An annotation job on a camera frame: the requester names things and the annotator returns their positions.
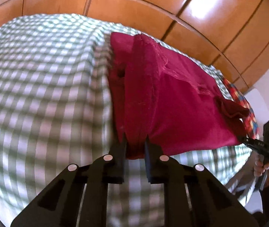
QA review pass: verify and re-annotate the wooden panelled headboard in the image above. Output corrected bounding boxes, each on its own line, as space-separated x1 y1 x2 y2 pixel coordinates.
0 0 269 92

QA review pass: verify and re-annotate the multicolour plaid blanket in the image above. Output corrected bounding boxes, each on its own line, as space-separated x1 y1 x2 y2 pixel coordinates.
222 78 259 139

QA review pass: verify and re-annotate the person's right hand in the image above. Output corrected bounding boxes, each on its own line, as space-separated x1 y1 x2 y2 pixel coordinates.
253 155 269 187

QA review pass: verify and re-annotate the crimson red garment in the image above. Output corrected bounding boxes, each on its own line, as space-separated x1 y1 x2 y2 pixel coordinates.
108 32 247 159

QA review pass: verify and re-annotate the green white checkered bedsheet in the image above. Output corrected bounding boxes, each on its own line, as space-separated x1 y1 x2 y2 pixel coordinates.
0 13 254 227

